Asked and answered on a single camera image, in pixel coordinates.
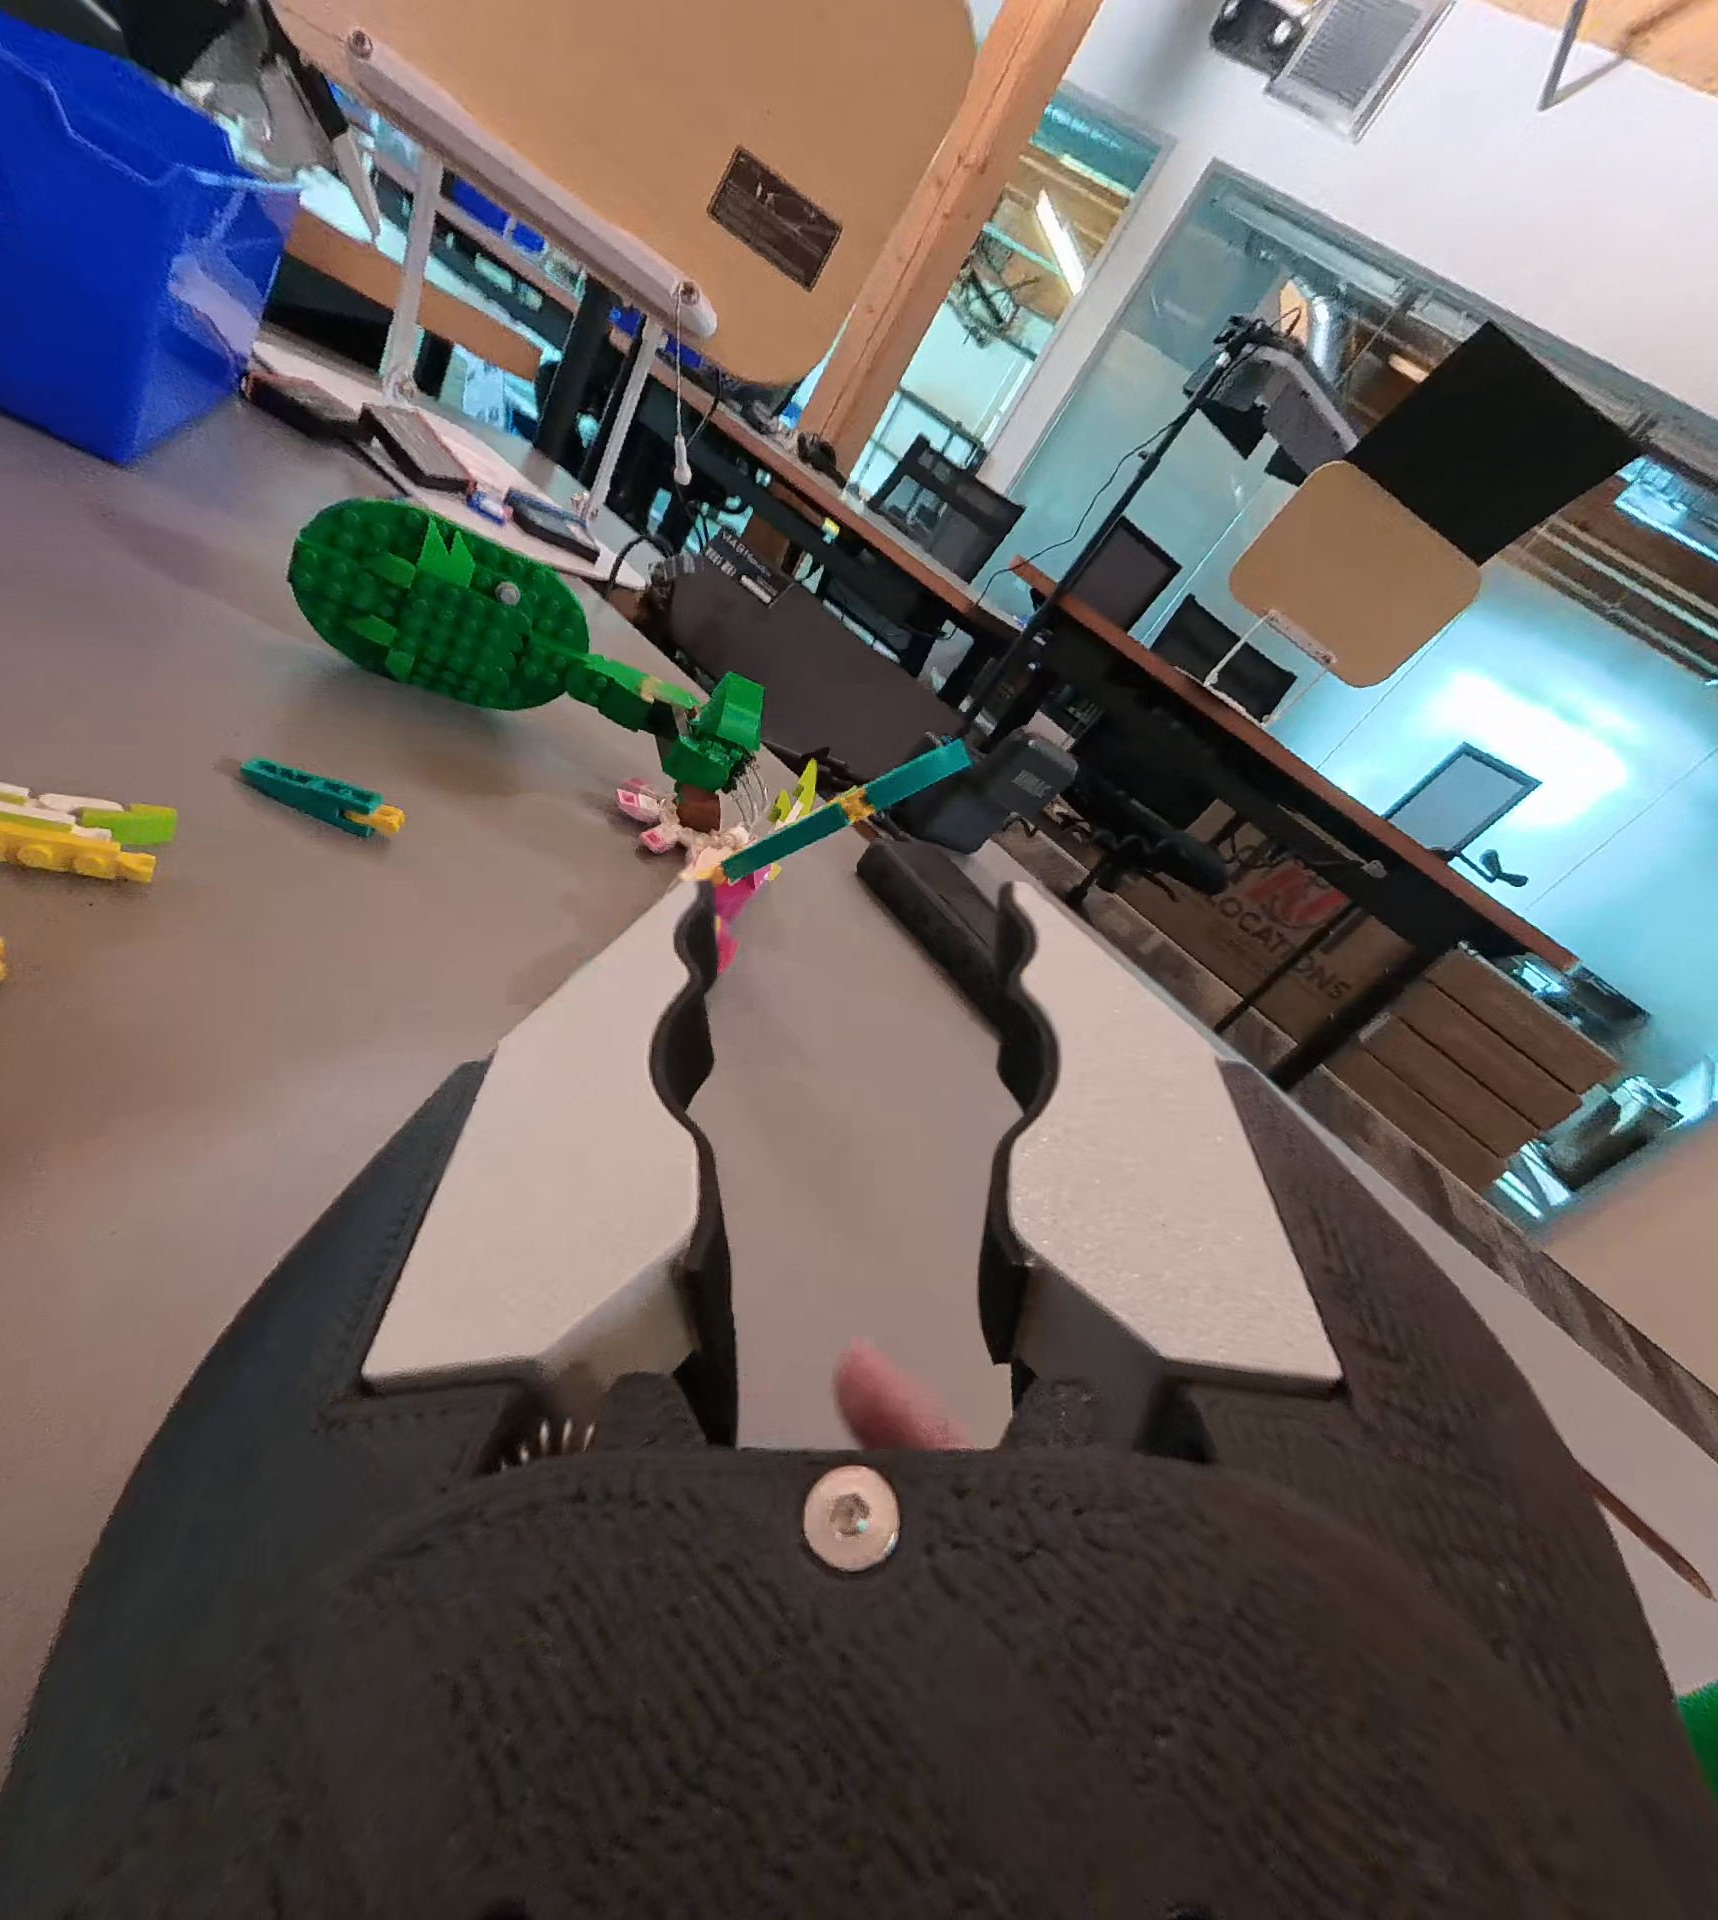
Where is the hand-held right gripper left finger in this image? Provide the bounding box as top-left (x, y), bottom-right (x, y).
top-left (361, 885), bottom-right (736, 1450)

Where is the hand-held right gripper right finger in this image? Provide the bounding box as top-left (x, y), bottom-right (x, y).
top-left (977, 882), bottom-right (1346, 1429)

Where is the teal lego stem rod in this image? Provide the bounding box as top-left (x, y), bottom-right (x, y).
top-left (686, 738), bottom-right (977, 889)

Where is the pink white lego flower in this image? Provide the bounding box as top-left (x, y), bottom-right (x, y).
top-left (612, 777), bottom-right (718, 858)

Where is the green lego leaf build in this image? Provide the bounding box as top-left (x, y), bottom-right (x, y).
top-left (286, 499), bottom-right (768, 831)

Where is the yellow white lego assembly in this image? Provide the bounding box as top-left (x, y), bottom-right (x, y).
top-left (0, 765), bottom-right (182, 889)

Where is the person's right hand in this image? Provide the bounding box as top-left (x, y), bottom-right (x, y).
top-left (833, 1339), bottom-right (977, 1455)

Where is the cardboard box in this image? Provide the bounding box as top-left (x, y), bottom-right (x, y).
top-left (1188, 841), bottom-right (1417, 1038)

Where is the wooden slat crate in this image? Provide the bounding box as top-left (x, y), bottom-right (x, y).
top-left (1324, 945), bottom-right (1627, 1195)

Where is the long wooden desk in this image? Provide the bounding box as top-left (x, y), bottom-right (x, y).
top-left (1008, 554), bottom-right (1583, 1091)

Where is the small beige panel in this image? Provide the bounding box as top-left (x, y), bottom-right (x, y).
top-left (1227, 459), bottom-right (1487, 693)

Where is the black notebook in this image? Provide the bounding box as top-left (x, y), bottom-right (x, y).
top-left (241, 366), bottom-right (370, 446)
top-left (356, 402), bottom-right (481, 499)

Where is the black square panel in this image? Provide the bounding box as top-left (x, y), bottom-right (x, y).
top-left (1346, 319), bottom-right (1652, 571)

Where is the white desk lamp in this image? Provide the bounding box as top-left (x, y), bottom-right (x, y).
top-left (342, 27), bottom-right (724, 565)

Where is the blue plastic bin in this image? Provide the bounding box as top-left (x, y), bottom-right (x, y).
top-left (0, 0), bottom-right (304, 469)

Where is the large beige board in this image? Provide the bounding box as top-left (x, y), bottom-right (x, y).
top-left (266, 0), bottom-right (984, 397)

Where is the white air vent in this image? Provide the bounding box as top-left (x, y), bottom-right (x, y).
top-left (1265, 0), bottom-right (1456, 141)

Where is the camera on black tripod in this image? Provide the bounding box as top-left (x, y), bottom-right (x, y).
top-left (1024, 315), bottom-right (1364, 752)

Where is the wooden post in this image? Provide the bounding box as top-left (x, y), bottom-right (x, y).
top-left (796, 0), bottom-right (1108, 469)

